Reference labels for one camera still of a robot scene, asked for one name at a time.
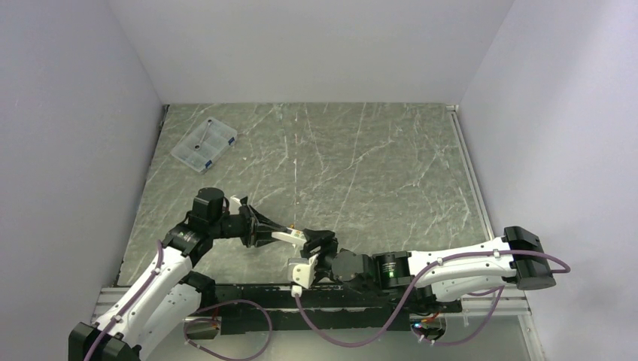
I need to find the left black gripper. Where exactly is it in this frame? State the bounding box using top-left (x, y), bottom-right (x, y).
top-left (209, 204), bottom-right (287, 248)

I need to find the white remote control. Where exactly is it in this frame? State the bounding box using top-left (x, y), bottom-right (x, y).
top-left (271, 228), bottom-right (306, 246)

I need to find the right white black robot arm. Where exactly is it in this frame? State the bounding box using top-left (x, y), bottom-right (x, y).
top-left (287, 226), bottom-right (556, 312)

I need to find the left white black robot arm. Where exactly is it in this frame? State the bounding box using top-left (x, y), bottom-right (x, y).
top-left (68, 187), bottom-right (293, 360)

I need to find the clear plastic organizer box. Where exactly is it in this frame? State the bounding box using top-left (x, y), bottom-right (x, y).
top-left (170, 117), bottom-right (238, 174)

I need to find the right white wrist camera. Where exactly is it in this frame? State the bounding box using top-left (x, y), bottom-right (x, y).
top-left (287, 255), bottom-right (318, 297)

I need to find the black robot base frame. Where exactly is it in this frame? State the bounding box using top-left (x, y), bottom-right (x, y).
top-left (190, 283), bottom-right (463, 335)

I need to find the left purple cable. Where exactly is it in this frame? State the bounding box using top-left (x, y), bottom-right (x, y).
top-left (183, 299), bottom-right (273, 361)

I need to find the aluminium rail right edge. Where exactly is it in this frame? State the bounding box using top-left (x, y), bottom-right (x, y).
top-left (445, 105), bottom-right (495, 241)

